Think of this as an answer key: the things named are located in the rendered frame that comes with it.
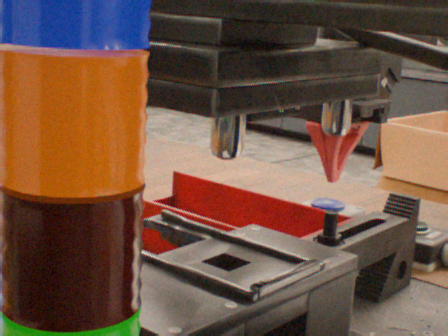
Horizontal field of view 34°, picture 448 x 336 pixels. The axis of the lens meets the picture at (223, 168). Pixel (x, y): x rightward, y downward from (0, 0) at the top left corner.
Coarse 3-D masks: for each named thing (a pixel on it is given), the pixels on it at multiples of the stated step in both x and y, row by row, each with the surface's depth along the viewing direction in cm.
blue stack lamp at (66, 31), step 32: (0, 0) 17; (32, 0) 17; (64, 0) 16; (96, 0) 17; (128, 0) 17; (0, 32) 18; (32, 32) 17; (64, 32) 17; (96, 32) 17; (128, 32) 17
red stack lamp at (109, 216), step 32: (0, 192) 19; (128, 192) 19; (0, 224) 19; (32, 224) 18; (64, 224) 18; (96, 224) 18; (128, 224) 19; (32, 256) 18; (64, 256) 18; (96, 256) 18; (128, 256) 19; (0, 288) 19; (32, 288) 18; (64, 288) 18; (96, 288) 18; (128, 288) 19; (32, 320) 18; (64, 320) 18; (96, 320) 19
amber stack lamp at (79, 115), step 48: (0, 48) 18; (48, 48) 18; (0, 96) 18; (48, 96) 17; (96, 96) 17; (144, 96) 19; (0, 144) 18; (48, 144) 17; (96, 144) 17; (144, 144) 19; (48, 192) 18; (96, 192) 18
